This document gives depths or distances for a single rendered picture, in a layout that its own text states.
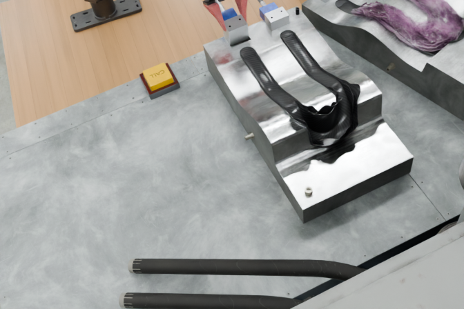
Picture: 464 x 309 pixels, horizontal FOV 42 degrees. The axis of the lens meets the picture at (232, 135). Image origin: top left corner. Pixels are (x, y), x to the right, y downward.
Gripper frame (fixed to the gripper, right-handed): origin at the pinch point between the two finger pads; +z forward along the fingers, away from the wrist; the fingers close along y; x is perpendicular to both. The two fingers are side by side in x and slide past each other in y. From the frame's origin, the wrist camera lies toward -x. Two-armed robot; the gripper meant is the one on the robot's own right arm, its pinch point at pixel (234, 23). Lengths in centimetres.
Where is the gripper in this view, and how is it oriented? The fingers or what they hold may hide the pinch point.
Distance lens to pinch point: 144.9
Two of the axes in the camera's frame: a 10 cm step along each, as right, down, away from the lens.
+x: -2.9, -3.0, 9.1
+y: 9.0, -4.1, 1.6
